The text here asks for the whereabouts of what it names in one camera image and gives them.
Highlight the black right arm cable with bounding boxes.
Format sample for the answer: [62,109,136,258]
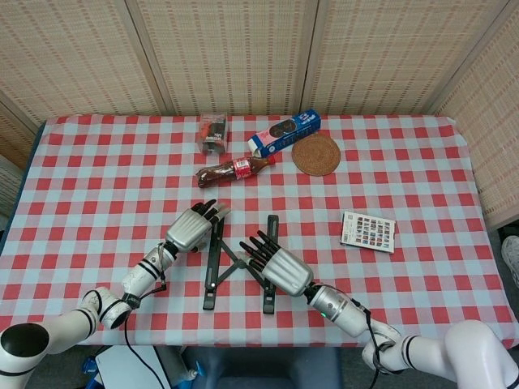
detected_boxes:
[352,299,384,389]

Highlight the round woven brown coaster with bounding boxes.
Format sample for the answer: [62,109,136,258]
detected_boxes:
[291,135,341,177]

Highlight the clear plastic box red-black contents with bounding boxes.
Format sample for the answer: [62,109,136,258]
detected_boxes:
[197,113,231,156]

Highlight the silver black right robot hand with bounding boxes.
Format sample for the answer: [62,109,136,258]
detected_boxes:
[236,230,316,297]

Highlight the blue cookie box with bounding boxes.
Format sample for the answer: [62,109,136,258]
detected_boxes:
[247,109,323,158]

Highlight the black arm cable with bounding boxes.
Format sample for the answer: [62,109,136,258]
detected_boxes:
[352,299,384,389]
[121,279,169,389]

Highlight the woven bamboo side screen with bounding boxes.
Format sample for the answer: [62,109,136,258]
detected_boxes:
[429,7,519,232]
[0,91,41,171]

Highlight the white flat board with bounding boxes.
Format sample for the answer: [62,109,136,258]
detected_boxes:
[97,345,174,389]

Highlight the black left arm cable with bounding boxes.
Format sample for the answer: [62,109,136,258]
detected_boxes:
[121,279,169,389]

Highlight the red white checked tablecloth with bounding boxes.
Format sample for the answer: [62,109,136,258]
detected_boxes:
[0,113,519,356]

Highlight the woven bamboo folding screen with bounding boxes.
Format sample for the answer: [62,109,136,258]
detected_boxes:
[0,0,512,122]

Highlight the black folding stand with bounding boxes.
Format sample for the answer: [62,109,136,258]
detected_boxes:
[201,214,281,315]

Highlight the white shoe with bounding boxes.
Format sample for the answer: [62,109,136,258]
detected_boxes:
[501,235,519,289]

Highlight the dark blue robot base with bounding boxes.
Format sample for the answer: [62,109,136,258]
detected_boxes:
[182,347,344,389]

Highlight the cola bottle with red label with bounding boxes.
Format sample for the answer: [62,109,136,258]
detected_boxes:
[197,156,277,190]

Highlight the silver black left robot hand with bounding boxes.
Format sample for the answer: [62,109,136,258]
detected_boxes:
[165,199,232,254]

